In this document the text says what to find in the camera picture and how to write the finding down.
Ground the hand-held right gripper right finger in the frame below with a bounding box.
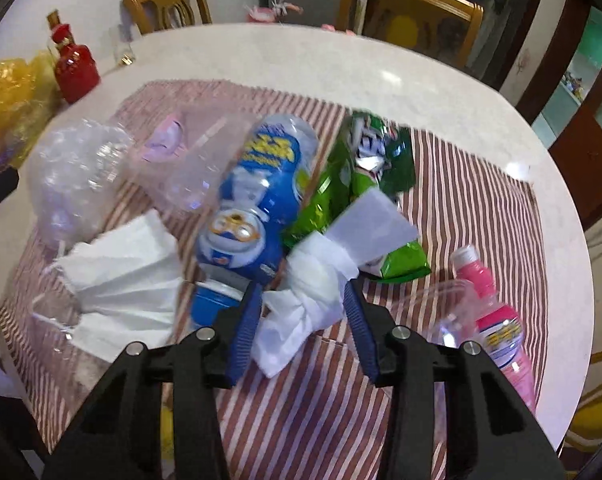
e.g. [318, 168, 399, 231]
[342, 278, 567, 480]

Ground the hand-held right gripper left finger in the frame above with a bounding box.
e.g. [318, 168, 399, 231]
[41, 282, 265, 480]

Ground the white tissue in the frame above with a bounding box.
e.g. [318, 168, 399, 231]
[253, 232, 362, 378]

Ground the pink plastic bottle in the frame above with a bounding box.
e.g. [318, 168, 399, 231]
[450, 245, 538, 411]

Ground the clear bottle with purple label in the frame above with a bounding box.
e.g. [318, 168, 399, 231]
[131, 107, 259, 213]

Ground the clear plastic cup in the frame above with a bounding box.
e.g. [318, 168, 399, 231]
[391, 280, 482, 348]

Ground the clear crumpled plastic bag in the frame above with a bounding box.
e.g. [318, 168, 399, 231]
[28, 117, 134, 246]

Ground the yellow plastic bag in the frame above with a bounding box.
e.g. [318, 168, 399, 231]
[0, 52, 62, 171]

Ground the white paper piece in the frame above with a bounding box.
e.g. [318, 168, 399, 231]
[326, 189, 420, 266]

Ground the blue plastic bottle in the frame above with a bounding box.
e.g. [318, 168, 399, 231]
[191, 114, 319, 331]

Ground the white face mask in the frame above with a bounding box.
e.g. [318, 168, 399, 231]
[31, 210, 184, 363]

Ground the red liquor bottle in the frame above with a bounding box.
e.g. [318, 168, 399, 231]
[46, 9, 102, 105]

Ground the green snack bag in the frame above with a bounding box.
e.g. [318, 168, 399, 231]
[281, 110, 431, 281]

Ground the red striped cloth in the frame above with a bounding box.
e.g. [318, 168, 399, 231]
[0, 79, 549, 480]

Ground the clear drinking glass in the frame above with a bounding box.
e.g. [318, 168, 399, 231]
[110, 25, 136, 67]

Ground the wooden chair with carved back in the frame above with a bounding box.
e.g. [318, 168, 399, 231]
[122, 0, 213, 36]

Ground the wooden chair with panel back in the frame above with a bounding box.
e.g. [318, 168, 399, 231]
[336, 0, 484, 68]

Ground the pink toy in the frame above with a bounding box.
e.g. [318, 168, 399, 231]
[246, 0, 304, 23]

